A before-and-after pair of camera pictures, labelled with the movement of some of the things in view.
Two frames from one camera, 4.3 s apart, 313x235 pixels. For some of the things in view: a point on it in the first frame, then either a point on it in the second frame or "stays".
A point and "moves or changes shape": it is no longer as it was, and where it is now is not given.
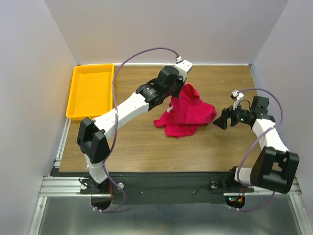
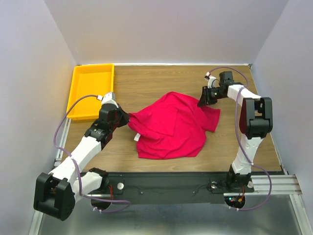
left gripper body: [174, 90] -> [112, 125]
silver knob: [213, 185] stays
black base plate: [207, 188] stays
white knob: [121, 185] stays
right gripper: [226, 113] -> [205, 99]
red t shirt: [187, 114] moves or changes shape
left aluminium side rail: [57, 161] stays
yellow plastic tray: [91, 93] stays
